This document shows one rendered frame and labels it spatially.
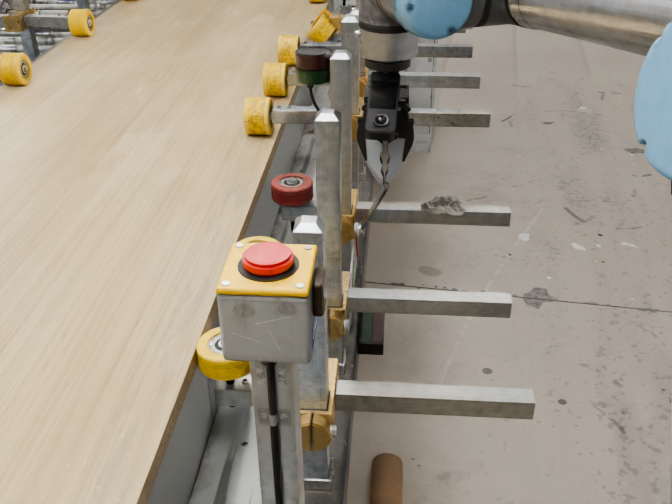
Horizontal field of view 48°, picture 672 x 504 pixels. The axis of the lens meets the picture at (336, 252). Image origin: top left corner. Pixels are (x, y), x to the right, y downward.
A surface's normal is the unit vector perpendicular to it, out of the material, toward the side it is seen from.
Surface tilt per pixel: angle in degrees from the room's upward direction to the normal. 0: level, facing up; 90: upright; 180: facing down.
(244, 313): 90
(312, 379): 90
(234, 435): 0
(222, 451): 0
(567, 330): 0
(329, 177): 90
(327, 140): 90
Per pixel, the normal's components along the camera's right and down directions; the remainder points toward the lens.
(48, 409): -0.01, -0.86
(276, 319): -0.08, 0.52
